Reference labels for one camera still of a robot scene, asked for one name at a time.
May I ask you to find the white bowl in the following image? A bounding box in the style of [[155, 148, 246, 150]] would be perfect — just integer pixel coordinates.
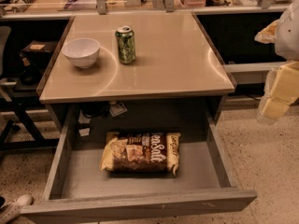
[[62, 38, 100, 68]]

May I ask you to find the grey cabinet with counter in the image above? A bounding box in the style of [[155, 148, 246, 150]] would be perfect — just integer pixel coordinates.
[[39, 12, 235, 125]]

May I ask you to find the grey open drawer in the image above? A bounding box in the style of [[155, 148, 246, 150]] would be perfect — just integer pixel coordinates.
[[21, 101, 257, 224]]

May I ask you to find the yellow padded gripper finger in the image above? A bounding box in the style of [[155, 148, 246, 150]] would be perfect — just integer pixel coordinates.
[[254, 20, 278, 44], [257, 61, 299, 124]]

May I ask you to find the brown sea salt chip bag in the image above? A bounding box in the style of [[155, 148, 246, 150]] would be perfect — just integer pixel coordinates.
[[100, 132, 180, 175]]

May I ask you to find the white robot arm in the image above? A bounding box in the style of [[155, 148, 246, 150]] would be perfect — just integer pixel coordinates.
[[254, 0, 299, 124]]

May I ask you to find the white paper tag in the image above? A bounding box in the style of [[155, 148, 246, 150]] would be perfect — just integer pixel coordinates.
[[109, 102, 127, 117]]

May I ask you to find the green soda can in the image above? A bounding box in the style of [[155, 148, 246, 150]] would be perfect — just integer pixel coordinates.
[[115, 25, 135, 64]]

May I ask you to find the white sneaker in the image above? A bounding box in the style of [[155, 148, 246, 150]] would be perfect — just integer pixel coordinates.
[[0, 194, 34, 224]]

